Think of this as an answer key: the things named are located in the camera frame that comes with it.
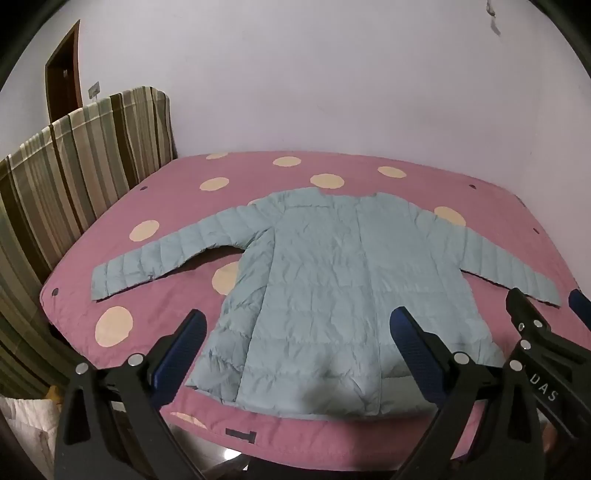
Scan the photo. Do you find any light blue puffer jacket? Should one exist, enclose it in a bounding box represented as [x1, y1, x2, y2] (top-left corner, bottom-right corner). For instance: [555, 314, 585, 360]
[90, 188, 563, 421]

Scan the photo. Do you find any brown wooden door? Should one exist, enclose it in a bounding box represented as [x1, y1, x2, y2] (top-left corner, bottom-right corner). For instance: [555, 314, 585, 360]
[45, 19, 84, 125]

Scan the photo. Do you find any pink polka dot blanket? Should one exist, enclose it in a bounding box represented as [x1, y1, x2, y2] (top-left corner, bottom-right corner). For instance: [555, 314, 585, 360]
[39, 150, 587, 472]

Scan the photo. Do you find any white quilted cloth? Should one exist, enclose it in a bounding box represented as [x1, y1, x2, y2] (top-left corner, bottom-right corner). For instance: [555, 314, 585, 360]
[0, 394, 61, 480]

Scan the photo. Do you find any striped upright mattress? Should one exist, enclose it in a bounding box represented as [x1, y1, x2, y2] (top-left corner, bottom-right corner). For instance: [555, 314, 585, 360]
[0, 85, 178, 400]

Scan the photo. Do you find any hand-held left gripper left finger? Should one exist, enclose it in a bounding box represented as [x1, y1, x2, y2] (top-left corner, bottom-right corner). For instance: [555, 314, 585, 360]
[54, 309, 207, 480]

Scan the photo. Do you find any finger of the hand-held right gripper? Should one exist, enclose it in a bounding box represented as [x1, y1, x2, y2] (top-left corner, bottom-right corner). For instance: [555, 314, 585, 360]
[505, 287, 591, 370]
[569, 289, 591, 330]

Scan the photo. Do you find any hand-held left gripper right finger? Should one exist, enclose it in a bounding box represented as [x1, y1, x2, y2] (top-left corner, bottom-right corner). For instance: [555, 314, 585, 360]
[389, 307, 546, 480]

